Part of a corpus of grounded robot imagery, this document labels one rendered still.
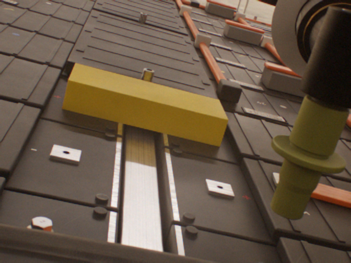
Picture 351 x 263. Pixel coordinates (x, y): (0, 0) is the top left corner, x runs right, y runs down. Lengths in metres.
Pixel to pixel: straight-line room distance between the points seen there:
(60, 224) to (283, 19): 0.22
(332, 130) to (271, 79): 0.56
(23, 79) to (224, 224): 0.27
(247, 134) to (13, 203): 0.30
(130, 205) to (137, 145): 0.12
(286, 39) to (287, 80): 0.42
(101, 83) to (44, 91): 0.05
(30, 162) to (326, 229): 0.22
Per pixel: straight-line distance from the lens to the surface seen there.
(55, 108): 0.55
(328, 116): 0.29
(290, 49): 0.45
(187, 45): 0.98
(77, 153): 0.46
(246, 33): 1.26
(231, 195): 0.46
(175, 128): 0.56
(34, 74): 0.61
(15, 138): 0.44
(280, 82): 0.86
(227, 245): 0.39
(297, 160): 0.29
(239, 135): 0.59
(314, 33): 0.34
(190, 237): 0.39
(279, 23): 0.45
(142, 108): 0.55
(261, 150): 0.57
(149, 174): 0.48
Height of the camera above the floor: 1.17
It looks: 18 degrees down
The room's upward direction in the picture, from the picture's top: 17 degrees clockwise
